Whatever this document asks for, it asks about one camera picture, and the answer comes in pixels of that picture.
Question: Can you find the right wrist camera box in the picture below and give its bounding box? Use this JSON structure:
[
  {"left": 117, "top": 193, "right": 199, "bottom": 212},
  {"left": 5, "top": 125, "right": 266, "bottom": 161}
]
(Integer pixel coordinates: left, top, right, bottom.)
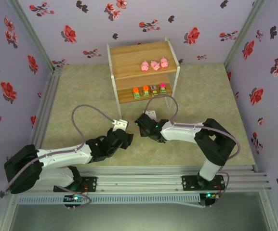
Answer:
[{"left": 144, "top": 109, "right": 157, "bottom": 120}]

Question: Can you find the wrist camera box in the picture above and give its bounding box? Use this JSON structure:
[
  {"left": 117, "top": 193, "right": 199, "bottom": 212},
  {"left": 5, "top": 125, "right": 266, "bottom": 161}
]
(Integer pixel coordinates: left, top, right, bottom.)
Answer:
[
  {"left": 111, "top": 118, "right": 129, "bottom": 132},
  {"left": 144, "top": 109, "right": 157, "bottom": 120}
]

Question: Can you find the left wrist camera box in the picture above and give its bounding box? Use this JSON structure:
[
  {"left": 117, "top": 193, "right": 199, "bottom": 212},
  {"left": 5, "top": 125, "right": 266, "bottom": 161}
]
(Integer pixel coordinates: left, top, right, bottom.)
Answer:
[{"left": 111, "top": 118, "right": 129, "bottom": 132}]

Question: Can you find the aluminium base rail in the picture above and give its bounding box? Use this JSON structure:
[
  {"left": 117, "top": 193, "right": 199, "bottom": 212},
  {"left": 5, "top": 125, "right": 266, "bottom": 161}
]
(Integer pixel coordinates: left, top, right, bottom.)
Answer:
[{"left": 7, "top": 165, "right": 273, "bottom": 193}]

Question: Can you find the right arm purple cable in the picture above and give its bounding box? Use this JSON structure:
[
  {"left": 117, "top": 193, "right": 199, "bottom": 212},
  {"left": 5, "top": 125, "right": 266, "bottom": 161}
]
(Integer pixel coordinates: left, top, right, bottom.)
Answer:
[{"left": 145, "top": 94, "right": 240, "bottom": 207}]

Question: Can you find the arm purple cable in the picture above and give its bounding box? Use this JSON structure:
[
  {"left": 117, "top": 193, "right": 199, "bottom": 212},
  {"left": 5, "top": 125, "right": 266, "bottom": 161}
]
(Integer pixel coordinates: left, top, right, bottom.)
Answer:
[
  {"left": 0, "top": 104, "right": 115, "bottom": 207},
  {"left": 145, "top": 94, "right": 240, "bottom": 207}
]

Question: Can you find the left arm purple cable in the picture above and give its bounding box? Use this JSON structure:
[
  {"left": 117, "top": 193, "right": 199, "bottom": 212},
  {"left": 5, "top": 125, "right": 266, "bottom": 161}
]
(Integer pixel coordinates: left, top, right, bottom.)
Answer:
[{"left": 0, "top": 104, "right": 115, "bottom": 207}]

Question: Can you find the grey slotted cable duct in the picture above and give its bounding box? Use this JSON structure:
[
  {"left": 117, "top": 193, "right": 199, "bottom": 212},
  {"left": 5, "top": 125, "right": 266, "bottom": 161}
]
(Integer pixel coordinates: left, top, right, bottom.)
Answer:
[{"left": 17, "top": 193, "right": 201, "bottom": 205}]

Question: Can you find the wooden two-tier shelf white frame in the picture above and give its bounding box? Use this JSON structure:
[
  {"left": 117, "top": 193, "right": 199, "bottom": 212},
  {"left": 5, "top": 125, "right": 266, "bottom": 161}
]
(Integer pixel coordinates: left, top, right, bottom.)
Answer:
[{"left": 106, "top": 36, "right": 181, "bottom": 120}]

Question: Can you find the aluminium side rail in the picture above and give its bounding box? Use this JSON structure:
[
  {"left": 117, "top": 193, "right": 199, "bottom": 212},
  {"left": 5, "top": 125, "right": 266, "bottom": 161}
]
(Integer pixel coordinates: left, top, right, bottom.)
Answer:
[{"left": 19, "top": 66, "right": 65, "bottom": 175}]

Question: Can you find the aluminium corner post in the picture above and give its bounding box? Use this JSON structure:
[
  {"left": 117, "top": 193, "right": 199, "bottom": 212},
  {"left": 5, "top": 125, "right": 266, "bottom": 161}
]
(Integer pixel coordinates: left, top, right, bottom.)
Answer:
[
  {"left": 7, "top": 0, "right": 57, "bottom": 73},
  {"left": 223, "top": 0, "right": 267, "bottom": 71}
]

